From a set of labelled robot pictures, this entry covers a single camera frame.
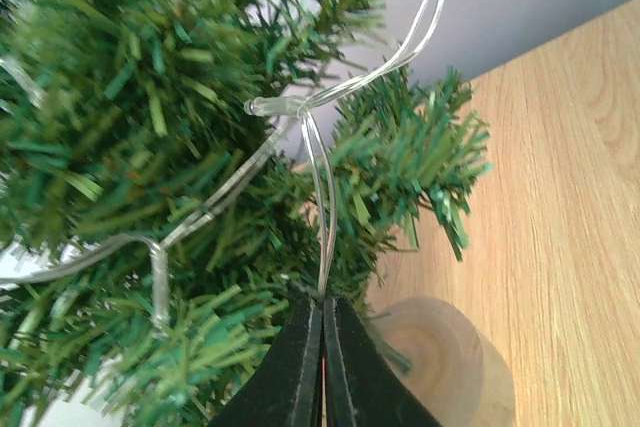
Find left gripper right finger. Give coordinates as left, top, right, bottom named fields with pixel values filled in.
left=323, top=298, right=440, bottom=427

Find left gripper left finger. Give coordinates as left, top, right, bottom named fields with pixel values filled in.
left=209, top=299, right=323, bottom=427

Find small green christmas tree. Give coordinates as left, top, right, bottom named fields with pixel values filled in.
left=1, top=0, right=489, bottom=426

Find clear led string lights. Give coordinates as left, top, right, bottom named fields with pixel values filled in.
left=1, top=0, right=445, bottom=330

